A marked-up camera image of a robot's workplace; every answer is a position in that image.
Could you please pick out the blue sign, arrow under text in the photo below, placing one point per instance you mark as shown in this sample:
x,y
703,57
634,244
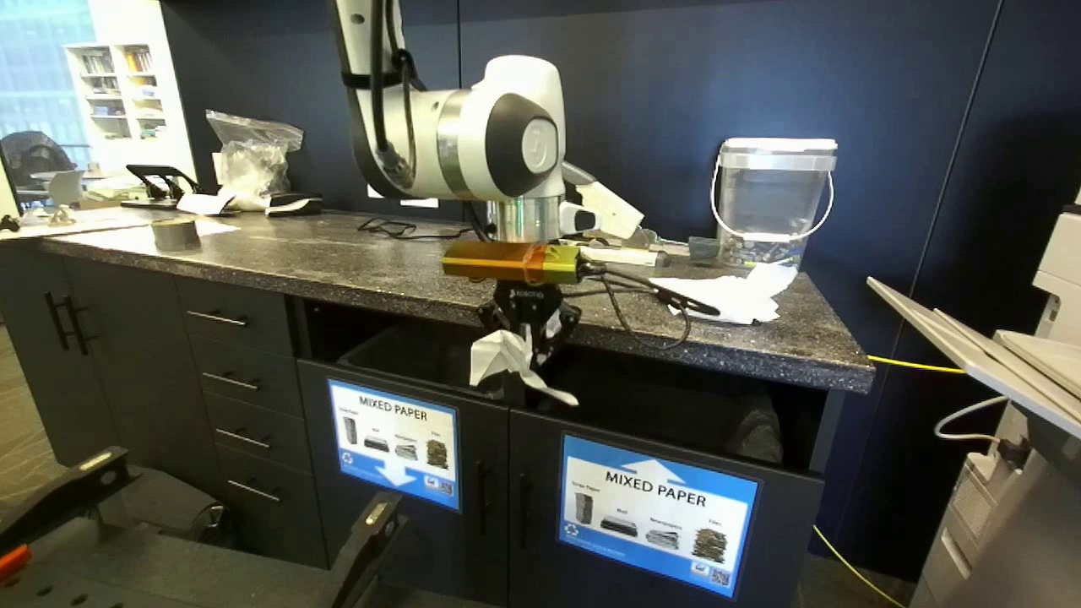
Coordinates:
x,y
389,451

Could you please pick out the black and white flat object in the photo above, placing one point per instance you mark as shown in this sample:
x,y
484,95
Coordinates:
x,y
293,204

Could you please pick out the small grey box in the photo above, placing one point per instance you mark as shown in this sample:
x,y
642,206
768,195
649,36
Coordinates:
x,y
703,246

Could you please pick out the large flat white sheet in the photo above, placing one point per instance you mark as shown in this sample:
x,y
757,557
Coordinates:
x,y
104,219

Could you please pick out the dark cabinet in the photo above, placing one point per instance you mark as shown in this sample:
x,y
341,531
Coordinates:
x,y
137,373

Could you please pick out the dark bin door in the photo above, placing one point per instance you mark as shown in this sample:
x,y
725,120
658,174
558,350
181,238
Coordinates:
x,y
789,528
484,550

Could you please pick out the large white printer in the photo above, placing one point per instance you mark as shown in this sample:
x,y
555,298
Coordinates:
x,y
1015,451

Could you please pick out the black desk stand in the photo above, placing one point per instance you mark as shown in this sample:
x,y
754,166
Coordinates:
x,y
163,181

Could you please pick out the clear plastic bucket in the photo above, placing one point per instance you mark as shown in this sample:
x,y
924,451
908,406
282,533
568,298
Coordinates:
x,y
777,204

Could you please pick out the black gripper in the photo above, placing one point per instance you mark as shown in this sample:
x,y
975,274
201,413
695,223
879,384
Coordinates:
x,y
524,298

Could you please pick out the gold wrist camera bar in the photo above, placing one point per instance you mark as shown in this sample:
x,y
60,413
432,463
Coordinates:
x,y
508,261

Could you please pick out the clear plastic zip bag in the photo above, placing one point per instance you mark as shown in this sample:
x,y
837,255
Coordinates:
x,y
254,152

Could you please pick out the white cubby shelf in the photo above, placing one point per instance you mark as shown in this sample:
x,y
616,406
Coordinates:
x,y
120,90

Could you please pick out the blue sign, arrow over text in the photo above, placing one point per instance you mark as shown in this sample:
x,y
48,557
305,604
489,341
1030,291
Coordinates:
x,y
659,510

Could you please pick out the white paper stack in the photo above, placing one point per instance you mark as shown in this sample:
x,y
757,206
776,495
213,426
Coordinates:
x,y
203,204

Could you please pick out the large creased white paper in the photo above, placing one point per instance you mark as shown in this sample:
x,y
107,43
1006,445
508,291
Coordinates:
x,y
722,295

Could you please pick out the black domed object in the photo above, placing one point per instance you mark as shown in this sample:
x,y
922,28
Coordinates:
x,y
37,162

